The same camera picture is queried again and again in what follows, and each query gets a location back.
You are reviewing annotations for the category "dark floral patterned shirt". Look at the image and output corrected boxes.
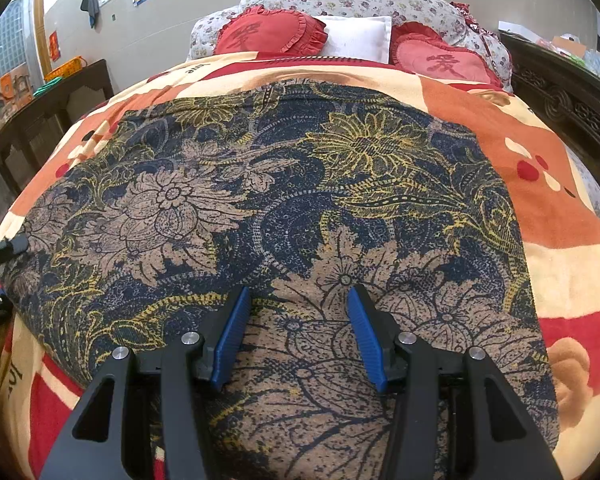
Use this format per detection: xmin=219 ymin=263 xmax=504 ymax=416
xmin=0 ymin=80 xmax=558 ymax=479

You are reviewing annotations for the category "orange red patchwork blanket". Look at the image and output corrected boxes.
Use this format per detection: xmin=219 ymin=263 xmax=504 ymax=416
xmin=0 ymin=52 xmax=600 ymax=479

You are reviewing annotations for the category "dark wooden side table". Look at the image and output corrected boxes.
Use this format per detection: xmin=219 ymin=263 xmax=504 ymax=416
xmin=0 ymin=58 xmax=114 ymax=196

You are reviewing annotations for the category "brown gift box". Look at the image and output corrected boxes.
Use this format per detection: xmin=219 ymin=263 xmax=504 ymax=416
xmin=0 ymin=63 xmax=33 ymax=131

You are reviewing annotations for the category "green bundle on table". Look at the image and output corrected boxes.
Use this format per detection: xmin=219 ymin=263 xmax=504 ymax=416
xmin=33 ymin=76 xmax=64 ymax=99

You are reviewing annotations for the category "orange basket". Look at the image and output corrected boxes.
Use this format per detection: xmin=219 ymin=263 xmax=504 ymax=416
xmin=44 ymin=56 xmax=88 ymax=82

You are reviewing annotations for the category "dark hanging cloth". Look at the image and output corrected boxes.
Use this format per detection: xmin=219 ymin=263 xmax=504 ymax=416
xmin=80 ymin=0 xmax=100 ymax=29

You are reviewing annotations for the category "carved dark wooden cabinet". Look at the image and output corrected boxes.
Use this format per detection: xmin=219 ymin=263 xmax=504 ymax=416
xmin=500 ymin=32 xmax=600 ymax=187

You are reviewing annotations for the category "left red heart pillow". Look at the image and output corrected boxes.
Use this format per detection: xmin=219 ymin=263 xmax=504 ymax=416
xmin=214 ymin=6 xmax=328 ymax=55

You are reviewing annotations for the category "red heart pillow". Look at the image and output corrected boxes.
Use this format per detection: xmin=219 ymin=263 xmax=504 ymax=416
xmin=389 ymin=22 xmax=503 ymax=89
xmin=214 ymin=6 xmax=328 ymax=55

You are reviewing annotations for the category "right red heart pillow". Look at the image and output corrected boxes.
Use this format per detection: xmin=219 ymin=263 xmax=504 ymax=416
xmin=389 ymin=22 xmax=503 ymax=89

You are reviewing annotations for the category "white square pillow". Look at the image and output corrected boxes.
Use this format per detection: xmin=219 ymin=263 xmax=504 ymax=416
xmin=318 ymin=16 xmax=392 ymax=64

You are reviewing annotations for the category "floral padded headboard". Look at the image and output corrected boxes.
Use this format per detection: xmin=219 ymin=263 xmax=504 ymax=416
xmin=187 ymin=0 xmax=513 ymax=91

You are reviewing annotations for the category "red paper wall decoration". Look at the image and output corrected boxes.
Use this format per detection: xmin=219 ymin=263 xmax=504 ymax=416
xmin=48 ymin=30 xmax=61 ymax=62

